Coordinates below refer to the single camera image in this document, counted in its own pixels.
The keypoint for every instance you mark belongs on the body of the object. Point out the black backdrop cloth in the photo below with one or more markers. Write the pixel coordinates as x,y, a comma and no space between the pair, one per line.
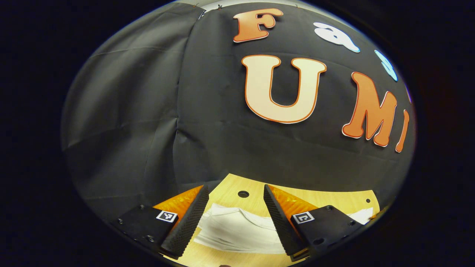
148,111

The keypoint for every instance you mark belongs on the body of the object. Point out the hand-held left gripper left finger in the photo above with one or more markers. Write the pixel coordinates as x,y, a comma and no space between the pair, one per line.
185,226

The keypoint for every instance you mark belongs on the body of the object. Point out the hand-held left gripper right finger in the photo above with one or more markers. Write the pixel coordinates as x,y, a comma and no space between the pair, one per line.
282,226

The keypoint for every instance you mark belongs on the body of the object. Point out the white jeans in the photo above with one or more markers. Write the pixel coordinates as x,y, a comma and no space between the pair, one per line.
237,230

